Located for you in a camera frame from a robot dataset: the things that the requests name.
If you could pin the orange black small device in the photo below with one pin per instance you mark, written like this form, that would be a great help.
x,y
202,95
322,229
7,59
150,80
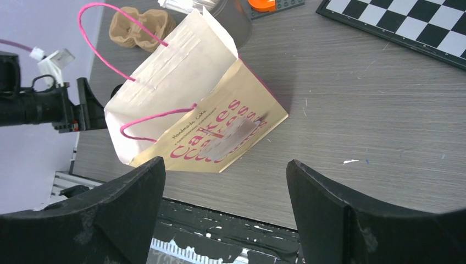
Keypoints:
x,y
263,8

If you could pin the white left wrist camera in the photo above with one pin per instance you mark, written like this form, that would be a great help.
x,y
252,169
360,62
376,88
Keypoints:
x,y
53,63

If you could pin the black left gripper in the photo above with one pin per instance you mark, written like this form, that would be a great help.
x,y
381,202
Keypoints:
x,y
46,101

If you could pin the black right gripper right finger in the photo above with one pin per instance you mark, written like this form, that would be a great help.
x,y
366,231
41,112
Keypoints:
x,y
337,224

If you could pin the black white chessboard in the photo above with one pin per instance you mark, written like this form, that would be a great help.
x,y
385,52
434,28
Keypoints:
x,y
433,28

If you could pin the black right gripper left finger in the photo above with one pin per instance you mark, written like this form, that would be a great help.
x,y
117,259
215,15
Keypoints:
x,y
111,223

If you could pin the grey straw holder cup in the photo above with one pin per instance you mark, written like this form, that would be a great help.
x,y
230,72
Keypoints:
x,y
230,14

